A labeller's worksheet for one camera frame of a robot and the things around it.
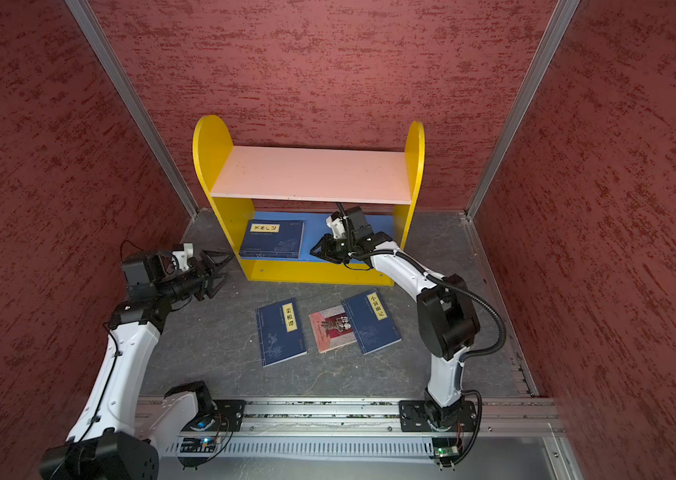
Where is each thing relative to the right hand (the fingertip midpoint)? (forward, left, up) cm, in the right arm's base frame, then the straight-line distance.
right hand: (312, 257), depth 86 cm
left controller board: (-43, +28, -17) cm, 54 cm away
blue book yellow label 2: (-13, -17, -17) cm, 28 cm away
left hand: (-9, +19, +7) cm, 22 cm away
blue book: (-16, +10, -16) cm, 25 cm away
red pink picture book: (-15, -5, -18) cm, 24 cm away
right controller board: (-45, -33, -18) cm, 59 cm away
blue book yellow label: (+8, +12, 0) cm, 15 cm away
